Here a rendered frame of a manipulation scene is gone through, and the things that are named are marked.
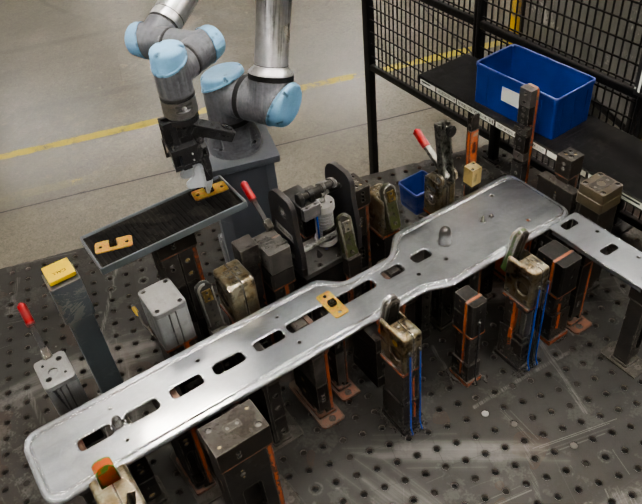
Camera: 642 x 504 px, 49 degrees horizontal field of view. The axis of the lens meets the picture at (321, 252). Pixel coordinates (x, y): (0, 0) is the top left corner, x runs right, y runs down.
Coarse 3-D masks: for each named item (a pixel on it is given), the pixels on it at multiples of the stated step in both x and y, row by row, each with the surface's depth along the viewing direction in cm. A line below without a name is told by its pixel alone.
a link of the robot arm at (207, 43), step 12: (168, 36) 151; (180, 36) 150; (192, 36) 149; (204, 36) 149; (216, 36) 151; (192, 48) 146; (204, 48) 148; (216, 48) 150; (204, 60) 148; (216, 60) 153
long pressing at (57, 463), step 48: (480, 192) 189; (528, 192) 188; (432, 240) 177; (480, 240) 175; (528, 240) 175; (336, 288) 167; (384, 288) 166; (432, 288) 165; (240, 336) 159; (288, 336) 158; (336, 336) 157; (144, 384) 151; (240, 384) 149; (48, 432) 144; (144, 432) 142; (48, 480) 136
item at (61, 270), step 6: (66, 258) 159; (54, 264) 158; (60, 264) 158; (66, 264) 158; (42, 270) 157; (48, 270) 157; (54, 270) 156; (60, 270) 156; (66, 270) 156; (72, 270) 156; (48, 276) 155; (54, 276) 155; (60, 276) 155; (66, 276) 155; (72, 276) 156; (48, 282) 154; (54, 282) 154
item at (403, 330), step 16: (384, 320) 153; (400, 320) 152; (384, 336) 155; (400, 336) 149; (416, 336) 149; (384, 352) 159; (400, 352) 151; (416, 352) 153; (384, 368) 164; (400, 368) 155; (416, 368) 157; (400, 384) 160; (416, 384) 163; (384, 400) 172; (400, 400) 164; (416, 400) 166; (384, 416) 175; (400, 416) 168; (416, 416) 170; (400, 432) 171; (416, 432) 171
